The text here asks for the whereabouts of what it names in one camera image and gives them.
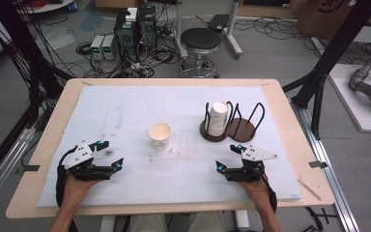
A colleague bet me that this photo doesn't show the black computer tower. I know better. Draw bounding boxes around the black computer tower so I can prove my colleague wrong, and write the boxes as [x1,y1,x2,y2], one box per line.
[113,9,140,62]
[137,5,158,62]

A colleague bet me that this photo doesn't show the black metal frame post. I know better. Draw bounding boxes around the black metal frame post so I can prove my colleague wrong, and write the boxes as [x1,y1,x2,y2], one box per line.
[282,0,371,140]

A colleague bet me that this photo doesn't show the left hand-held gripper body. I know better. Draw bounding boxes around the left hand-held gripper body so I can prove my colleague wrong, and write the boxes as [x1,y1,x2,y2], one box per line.
[63,140,114,182]

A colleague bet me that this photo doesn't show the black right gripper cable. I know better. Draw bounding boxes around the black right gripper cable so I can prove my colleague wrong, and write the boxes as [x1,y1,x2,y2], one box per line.
[263,174,278,213]

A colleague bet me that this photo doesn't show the white printed paper cup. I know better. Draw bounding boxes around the white printed paper cup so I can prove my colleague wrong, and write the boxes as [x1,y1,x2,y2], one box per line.
[207,126,227,137]
[148,121,172,152]
[209,101,230,130]

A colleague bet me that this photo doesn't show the brown cup holder wire rack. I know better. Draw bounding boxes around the brown cup holder wire rack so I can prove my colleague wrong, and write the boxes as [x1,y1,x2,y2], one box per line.
[199,101,267,143]

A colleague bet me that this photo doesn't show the white metal stand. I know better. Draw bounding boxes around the white metal stand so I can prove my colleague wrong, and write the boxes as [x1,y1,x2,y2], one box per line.
[174,0,244,60]

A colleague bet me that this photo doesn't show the person's left hand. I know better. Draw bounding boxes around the person's left hand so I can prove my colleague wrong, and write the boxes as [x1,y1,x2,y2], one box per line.
[59,175,101,208]

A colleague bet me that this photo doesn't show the thin wooden stick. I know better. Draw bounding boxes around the thin wooden stick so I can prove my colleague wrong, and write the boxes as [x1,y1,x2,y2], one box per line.
[297,179,323,202]

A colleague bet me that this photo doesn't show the small white box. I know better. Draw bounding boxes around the small white box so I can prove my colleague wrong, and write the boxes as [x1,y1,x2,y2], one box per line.
[125,7,139,23]

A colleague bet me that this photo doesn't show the brown cardboard box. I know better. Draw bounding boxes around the brown cardboard box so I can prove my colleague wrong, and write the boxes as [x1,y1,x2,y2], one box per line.
[297,0,358,41]

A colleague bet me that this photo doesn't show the aluminium rail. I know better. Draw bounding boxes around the aluminium rail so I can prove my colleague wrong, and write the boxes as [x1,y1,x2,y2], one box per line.
[0,126,37,217]
[290,99,361,232]

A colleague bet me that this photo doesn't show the black round stool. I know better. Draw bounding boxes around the black round stool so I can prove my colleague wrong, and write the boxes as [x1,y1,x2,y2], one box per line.
[178,27,222,79]

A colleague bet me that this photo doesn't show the person's right hand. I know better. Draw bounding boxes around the person's right hand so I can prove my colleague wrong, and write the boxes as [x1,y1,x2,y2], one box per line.
[237,175,272,208]

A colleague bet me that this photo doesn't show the white table leg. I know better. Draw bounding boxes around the white table leg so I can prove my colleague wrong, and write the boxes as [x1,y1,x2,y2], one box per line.
[100,215,118,232]
[234,209,251,232]

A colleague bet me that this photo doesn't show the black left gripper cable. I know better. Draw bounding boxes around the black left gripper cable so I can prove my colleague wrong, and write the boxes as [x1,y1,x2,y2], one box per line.
[55,146,78,209]

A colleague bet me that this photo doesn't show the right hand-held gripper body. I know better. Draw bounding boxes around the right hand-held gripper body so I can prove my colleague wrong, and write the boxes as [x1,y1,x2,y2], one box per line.
[223,144,279,183]

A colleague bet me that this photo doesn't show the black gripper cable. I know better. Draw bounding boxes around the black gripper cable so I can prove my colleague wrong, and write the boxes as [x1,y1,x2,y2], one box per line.
[55,146,78,209]
[263,174,278,213]

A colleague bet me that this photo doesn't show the black metal frame with cables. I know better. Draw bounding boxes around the black metal frame with cables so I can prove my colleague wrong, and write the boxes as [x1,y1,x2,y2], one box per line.
[0,0,75,191]

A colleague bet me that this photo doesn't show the flat black device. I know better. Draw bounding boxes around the flat black device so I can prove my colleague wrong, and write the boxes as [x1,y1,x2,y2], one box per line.
[207,14,231,34]

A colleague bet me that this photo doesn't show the white power supply unit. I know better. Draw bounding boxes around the white power supply unit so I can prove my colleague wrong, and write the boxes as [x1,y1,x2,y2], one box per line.
[90,34,106,61]
[101,34,118,62]

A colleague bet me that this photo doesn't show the white foam mat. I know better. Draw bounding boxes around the white foam mat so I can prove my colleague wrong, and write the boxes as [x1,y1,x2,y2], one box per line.
[37,84,303,208]

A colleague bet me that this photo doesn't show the tangle of floor cables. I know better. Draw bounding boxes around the tangle of floor cables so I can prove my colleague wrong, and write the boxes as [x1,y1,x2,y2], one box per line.
[75,6,323,79]

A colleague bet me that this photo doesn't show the white platform board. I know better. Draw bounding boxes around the white platform board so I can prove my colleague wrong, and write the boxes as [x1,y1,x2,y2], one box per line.
[328,63,371,133]

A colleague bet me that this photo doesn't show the round white table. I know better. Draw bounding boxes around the round white table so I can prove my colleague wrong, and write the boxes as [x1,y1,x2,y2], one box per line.
[18,0,75,15]

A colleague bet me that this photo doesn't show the person's beige trousers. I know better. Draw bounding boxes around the person's beige trousers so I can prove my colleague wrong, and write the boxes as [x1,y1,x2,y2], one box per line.
[128,212,228,232]

